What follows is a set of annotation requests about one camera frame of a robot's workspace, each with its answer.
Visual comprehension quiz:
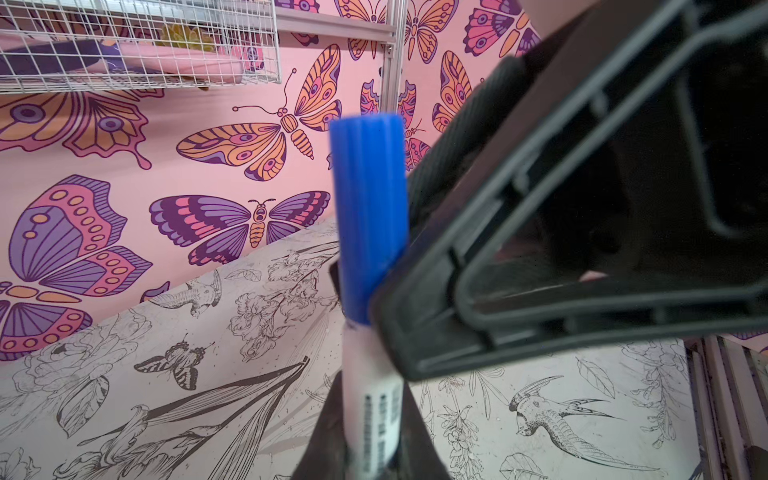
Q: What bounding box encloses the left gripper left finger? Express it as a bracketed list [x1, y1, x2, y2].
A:
[291, 372, 347, 480]

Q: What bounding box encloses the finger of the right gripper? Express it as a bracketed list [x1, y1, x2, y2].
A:
[370, 1, 767, 381]

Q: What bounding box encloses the white wire basket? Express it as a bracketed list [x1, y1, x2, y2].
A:
[1, 1, 282, 94]

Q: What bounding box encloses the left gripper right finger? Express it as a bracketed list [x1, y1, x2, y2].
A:
[392, 385, 450, 480]

